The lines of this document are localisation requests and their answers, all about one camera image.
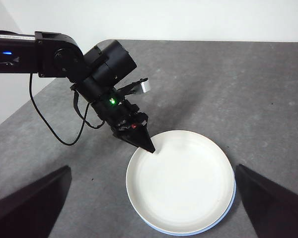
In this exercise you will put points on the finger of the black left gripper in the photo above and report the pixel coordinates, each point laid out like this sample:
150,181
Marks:
139,138

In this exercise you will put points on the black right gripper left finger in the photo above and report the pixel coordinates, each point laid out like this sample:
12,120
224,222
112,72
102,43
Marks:
32,210

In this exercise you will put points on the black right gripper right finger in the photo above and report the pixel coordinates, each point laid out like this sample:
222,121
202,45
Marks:
278,208

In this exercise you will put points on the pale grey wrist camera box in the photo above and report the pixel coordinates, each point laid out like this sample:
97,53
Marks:
145,85

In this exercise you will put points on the white round plate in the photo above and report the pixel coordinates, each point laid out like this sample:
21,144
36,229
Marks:
181,181

